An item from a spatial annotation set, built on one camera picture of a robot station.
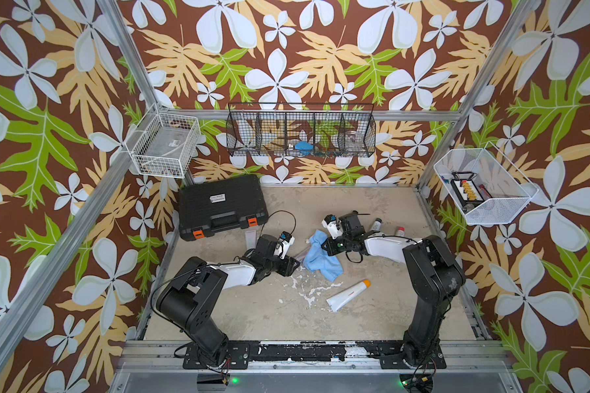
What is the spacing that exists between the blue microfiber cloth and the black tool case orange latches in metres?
0.26

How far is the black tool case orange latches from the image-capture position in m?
1.00

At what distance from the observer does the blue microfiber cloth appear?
35.7 inches

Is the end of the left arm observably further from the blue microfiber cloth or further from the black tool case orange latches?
the black tool case orange latches
